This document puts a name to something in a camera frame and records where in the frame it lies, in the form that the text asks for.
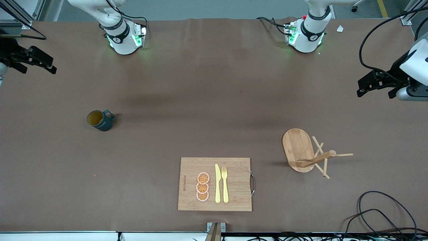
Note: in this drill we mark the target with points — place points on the wooden cutting board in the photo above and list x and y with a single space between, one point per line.
234 167

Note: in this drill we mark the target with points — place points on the table cover sheet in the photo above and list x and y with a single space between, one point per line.
167 134

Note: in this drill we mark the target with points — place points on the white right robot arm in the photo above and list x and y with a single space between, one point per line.
122 40

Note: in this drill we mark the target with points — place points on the yellow plastic fork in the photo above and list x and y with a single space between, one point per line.
225 190

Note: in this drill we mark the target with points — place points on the small white tag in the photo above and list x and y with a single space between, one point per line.
340 28

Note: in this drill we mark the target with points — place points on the metal bracket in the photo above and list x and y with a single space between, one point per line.
215 231

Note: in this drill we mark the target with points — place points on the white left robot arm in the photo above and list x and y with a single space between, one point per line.
309 36

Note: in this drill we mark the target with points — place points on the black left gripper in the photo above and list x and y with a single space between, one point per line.
395 72

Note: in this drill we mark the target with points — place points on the white table edge rail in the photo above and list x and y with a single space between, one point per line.
67 236

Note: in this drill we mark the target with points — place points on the orange slice toy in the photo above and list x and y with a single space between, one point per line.
202 197
203 177
202 188

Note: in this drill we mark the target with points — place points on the teal mug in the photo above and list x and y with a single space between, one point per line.
103 125

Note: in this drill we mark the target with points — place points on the wooden mug rack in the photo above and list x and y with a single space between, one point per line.
294 150

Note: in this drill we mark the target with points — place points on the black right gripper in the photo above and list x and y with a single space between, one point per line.
9 53

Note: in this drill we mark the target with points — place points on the aluminium frame profile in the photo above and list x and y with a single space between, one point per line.
409 16
33 10

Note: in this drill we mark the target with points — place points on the yellow plastic knife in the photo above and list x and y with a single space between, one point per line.
217 187

